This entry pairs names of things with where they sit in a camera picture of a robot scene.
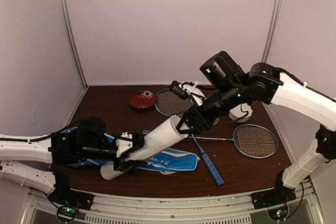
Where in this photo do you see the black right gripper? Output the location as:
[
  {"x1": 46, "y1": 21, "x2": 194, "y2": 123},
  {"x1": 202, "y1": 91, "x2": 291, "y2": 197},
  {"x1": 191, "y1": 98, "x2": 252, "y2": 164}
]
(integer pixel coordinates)
[{"x1": 175, "y1": 80, "x2": 245, "y2": 134}]

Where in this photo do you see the white shuttlecock tube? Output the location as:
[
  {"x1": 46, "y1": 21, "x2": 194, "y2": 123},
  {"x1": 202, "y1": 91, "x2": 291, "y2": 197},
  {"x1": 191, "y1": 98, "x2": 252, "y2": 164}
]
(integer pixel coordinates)
[{"x1": 100, "y1": 115, "x2": 188, "y2": 182}]

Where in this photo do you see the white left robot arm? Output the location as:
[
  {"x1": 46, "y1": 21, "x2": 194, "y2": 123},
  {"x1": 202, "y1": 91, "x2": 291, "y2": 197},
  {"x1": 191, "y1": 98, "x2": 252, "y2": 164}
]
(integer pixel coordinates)
[{"x1": 1, "y1": 128, "x2": 146, "y2": 205}]

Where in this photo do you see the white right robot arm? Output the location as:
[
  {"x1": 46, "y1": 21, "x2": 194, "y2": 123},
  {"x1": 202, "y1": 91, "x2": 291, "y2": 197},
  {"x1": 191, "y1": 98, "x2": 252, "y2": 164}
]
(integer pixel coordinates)
[{"x1": 176, "y1": 51, "x2": 335, "y2": 204}]

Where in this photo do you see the blue racket near dish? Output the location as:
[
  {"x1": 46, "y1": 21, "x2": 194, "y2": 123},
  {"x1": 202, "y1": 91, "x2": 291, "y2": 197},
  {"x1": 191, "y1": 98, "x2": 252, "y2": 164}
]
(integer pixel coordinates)
[{"x1": 155, "y1": 89, "x2": 225, "y2": 187}]

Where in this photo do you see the blue racket bag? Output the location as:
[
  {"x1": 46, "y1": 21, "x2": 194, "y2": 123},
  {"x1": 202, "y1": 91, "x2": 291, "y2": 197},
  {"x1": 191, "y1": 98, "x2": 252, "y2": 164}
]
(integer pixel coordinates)
[{"x1": 65, "y1": 126, "x2": 199, "y2": 176}]

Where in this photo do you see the red floral dish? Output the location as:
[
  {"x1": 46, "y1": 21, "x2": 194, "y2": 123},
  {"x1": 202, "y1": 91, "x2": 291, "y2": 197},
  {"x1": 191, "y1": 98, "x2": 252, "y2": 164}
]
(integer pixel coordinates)
[{"x1": 129, "y1": 90, "x2": 157, "y2": 109}]

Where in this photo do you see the white scalloped bowl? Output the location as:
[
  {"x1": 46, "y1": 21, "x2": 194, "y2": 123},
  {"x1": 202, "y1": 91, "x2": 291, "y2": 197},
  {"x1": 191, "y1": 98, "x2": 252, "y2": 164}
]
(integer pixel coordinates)
[{"x1": 229, "y1": 103, "x2": 253, "y2": 123}]

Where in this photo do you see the blue racket on right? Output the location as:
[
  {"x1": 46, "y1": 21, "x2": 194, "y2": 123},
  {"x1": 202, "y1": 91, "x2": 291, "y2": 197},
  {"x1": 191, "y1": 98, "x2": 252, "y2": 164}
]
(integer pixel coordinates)
[{"x1": 187, "y1": 124, "x2": 279, "y2": 159}]

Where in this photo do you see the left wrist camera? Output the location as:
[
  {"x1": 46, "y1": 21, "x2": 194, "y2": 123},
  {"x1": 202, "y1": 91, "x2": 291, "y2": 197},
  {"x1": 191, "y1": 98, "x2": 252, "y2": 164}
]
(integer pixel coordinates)
[{"x1": 76, "y1": 117, "x2": 108, "y2": 147}]

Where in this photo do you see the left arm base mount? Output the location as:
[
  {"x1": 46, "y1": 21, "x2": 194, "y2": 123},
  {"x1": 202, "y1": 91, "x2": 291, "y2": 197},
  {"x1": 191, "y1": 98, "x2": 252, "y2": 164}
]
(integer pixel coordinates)
[{"x1": 46, "y1": 190, "x2": 94, "y2": 223}]

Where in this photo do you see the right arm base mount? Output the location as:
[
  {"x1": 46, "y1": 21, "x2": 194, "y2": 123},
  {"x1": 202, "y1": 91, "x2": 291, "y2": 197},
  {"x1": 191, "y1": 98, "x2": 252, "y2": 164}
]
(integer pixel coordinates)
[{"x1": 251, "y1": 188, "x2": 296, "y2": 222}]

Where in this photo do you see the aluminium front rail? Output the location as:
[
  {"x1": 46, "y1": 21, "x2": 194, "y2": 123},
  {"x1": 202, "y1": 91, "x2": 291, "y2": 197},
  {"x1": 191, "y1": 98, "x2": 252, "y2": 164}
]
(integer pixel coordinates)
[{"x1": 19, "y1": 179, "x2": 326, "y2": 223}]

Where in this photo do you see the right aluminium frame post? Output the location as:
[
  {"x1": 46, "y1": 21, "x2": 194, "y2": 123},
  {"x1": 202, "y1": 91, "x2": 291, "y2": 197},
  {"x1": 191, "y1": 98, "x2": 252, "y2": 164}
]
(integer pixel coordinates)
[{"x1": 261, "y1": 0, "x2": 283, "y2": 62}]

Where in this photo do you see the aluminium frame post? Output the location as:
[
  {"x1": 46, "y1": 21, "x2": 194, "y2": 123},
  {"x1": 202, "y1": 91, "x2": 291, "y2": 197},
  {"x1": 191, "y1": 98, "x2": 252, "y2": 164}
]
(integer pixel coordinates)
[
  {"x1": 261, "y1": 0, "x2": 283, "y2": 62},
  {"x1": 60, "y1": 0, "x2": 88, "y2": 90}
]

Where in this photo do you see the left aluminium frame post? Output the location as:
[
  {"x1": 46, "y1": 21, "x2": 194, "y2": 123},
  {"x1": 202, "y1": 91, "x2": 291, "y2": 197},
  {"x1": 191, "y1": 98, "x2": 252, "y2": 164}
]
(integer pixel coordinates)
[{"x1": 60, "y1": 0, "x2": 88, "y2": 90}]

